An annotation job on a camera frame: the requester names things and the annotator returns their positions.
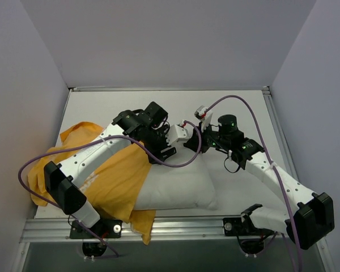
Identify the white pillow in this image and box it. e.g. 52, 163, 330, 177
134, 154, 218, 210

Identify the yellow Mickey Mouse pillowcase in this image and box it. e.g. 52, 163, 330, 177
27, 122, 156, 245

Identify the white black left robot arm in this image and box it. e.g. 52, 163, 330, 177
44, 101, 176, 237

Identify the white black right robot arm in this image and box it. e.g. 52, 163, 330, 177
184, 129, 335, 250

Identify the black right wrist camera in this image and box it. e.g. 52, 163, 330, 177
218, 114, 239, 137

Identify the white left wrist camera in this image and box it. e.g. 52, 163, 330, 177
165, 125, 190, 145

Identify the thin black wire loop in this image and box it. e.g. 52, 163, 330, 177
223, 154, 242, 174

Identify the aluminium right frame rail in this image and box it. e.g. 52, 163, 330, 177
262, 86, 312, 214

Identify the aluminium frame rail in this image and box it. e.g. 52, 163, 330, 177
20, 214, 326, 243
262, 86, 312, 214

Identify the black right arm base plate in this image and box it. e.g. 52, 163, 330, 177
222, 216, 274, 237

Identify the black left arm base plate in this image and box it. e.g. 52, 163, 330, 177
69, 219, 122, 239

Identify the aluminium front frame rail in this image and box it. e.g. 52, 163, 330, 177
20, 214, 326, 243

